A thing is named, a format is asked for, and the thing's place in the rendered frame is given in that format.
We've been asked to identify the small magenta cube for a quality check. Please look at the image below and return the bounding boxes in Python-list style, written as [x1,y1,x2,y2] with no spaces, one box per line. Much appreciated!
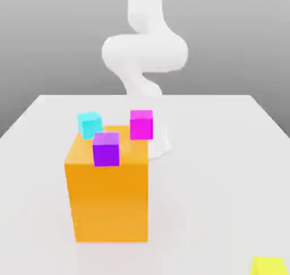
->
[129,109,154,141]

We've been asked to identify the small purple cube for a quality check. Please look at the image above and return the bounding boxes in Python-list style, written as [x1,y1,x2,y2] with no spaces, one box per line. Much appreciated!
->
[92,132,121,168]

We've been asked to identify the small cyan cube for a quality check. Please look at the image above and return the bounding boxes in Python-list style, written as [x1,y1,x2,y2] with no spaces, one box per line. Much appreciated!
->
[76,111,104,141]

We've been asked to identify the small yellow cube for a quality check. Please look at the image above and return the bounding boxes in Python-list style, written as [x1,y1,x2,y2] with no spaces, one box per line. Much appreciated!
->
[250,256,288,275]

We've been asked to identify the large orange box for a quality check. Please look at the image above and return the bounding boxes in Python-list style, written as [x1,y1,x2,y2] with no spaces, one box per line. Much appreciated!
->
[64,125,150,243]

